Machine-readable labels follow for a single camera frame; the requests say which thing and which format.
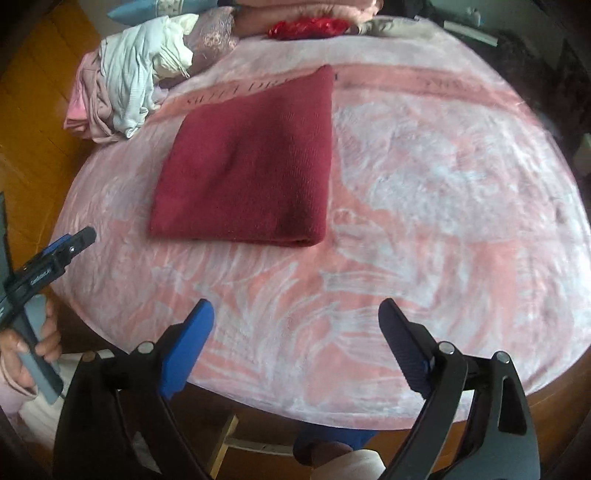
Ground light wooden stool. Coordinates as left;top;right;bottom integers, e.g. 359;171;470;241
210;413;296;469

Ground maroon knit sweater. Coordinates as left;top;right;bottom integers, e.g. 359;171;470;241
148;65;334;248

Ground pale pink garment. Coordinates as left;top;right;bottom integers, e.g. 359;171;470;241
64;51;167;144

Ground grey cloth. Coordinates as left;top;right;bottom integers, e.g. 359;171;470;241
355;16;435;38

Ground person's leg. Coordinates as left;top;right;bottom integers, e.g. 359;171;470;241
293;425;386;480

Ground cream cloth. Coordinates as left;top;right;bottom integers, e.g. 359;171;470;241
150;13;199;79

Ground light blue pillow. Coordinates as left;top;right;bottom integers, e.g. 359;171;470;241
107;0;241;24

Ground pink white printed blanket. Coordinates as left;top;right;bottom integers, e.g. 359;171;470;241
48;16;580;418

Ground red shiny cloth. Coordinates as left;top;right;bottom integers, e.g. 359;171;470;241
269;17;348;38

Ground pink folded cloth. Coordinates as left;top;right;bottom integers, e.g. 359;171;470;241
233;0;384;35

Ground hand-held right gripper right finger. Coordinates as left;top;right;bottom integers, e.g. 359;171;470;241
378;298;541;480

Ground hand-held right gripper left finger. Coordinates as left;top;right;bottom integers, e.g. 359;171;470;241
53;299;215;480

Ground person's pink top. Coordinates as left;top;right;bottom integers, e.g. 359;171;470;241
0;392;63;467

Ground mauve sparkly cloth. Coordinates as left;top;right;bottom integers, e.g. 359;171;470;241
182;7;241;77

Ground person's left hand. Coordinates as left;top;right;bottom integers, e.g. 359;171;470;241
0;302;63;398

